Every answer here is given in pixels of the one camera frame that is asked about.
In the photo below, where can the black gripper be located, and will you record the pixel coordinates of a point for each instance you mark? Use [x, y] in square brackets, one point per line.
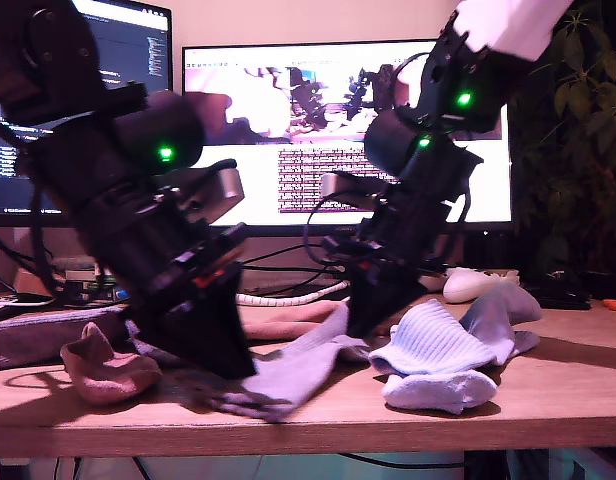
[413, 240]
[173, 245]

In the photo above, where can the white ribbed sock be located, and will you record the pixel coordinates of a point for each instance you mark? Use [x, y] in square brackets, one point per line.
[438, 340]
[438, 392]

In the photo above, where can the pink sock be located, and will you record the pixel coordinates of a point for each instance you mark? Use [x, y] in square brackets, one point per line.
[283, 327]
[113, 382]

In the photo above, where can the grey frilled cuff sock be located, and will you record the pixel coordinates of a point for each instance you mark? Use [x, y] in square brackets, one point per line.
[38, 335]
[298, 370]

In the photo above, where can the beige computer mouse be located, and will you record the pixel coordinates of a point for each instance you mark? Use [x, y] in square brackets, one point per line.
[435, 284]

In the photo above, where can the white game controller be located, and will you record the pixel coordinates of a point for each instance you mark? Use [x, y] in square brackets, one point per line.
[468, 287]

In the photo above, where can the green printed small box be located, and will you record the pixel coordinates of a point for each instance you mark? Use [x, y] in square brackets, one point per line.
[88, 292]

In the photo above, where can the bright screen black monitor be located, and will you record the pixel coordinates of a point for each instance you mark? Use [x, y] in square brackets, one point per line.
[268, 200]

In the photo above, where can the black pouch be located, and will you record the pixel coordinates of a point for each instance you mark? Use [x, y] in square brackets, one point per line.
[553, 299]

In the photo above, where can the black keyboard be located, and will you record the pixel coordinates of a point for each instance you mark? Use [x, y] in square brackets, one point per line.
[8, 312]

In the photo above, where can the small orange object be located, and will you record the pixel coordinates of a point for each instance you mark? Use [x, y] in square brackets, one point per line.
[615, 305]

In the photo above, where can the green leafy houseplant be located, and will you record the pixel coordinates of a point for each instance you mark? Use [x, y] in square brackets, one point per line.
[588, 150]

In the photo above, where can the dark code screen monitor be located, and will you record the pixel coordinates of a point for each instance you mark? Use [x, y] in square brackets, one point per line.
[138, 50]

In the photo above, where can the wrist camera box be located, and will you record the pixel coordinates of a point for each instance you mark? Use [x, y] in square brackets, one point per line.
[232, 190]
[335, 185]

